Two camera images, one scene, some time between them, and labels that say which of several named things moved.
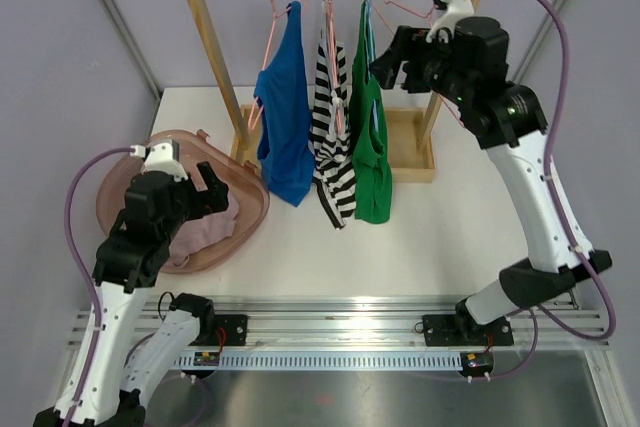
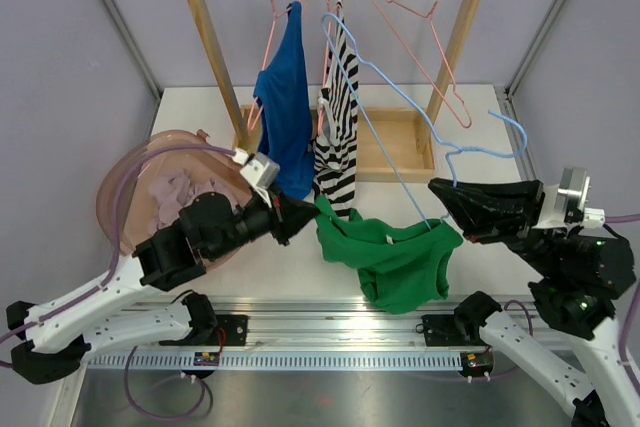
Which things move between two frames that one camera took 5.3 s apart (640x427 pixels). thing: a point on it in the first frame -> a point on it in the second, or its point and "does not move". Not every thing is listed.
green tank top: (372, 185) -> (399, 268)
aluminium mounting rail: (368, 322) does not move
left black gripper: (207, 200) -> (288, 215)
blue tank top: (286, 125) does not move
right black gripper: (409, 45) -> (492, 210)
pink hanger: (422, 15) does not move
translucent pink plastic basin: (245, 183) does not move
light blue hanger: (371, 40) -> (419, 110)
